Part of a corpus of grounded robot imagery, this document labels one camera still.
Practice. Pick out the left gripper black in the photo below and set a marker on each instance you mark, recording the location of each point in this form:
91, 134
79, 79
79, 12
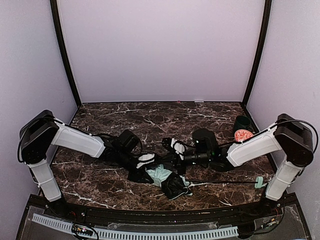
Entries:
139, 172

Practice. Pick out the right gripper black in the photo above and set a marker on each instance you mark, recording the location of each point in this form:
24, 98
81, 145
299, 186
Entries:
180, 162

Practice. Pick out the mint green folding umbrella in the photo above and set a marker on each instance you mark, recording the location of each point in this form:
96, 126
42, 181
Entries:
174, 185

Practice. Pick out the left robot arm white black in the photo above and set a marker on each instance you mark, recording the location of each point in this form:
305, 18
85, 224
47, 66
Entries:
45, 131

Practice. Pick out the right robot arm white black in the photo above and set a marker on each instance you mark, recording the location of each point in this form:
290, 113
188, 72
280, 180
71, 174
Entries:
297, 139

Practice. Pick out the red white patterned bowl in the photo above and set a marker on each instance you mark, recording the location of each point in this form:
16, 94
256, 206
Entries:
241, 135

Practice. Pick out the dark green cup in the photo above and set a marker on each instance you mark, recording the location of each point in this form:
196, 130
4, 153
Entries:
242, 122

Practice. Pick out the small green circuit board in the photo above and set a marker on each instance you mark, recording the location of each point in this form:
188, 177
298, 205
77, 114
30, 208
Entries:
82, 231

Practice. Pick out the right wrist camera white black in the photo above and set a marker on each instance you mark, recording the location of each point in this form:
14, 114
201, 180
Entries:
174, 146

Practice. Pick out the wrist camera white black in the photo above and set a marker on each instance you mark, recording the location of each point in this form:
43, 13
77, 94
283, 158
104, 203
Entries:
145, 159
174, 146

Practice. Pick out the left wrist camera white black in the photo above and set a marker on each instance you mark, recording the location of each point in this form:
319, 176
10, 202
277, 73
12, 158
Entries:
145, 159

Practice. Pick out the grey slotted cable duct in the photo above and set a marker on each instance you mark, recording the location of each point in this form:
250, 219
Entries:
137, 233

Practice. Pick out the black front frame rail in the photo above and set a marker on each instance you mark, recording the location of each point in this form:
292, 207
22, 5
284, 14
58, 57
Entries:
239, 214

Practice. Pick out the right black corner post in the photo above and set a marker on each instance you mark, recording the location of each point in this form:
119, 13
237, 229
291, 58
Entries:
258, 52

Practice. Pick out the black corner post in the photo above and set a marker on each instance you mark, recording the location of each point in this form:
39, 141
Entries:
63, 51
258, 52

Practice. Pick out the left black corner post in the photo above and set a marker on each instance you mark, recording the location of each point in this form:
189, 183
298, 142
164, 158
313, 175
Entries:
63, 51

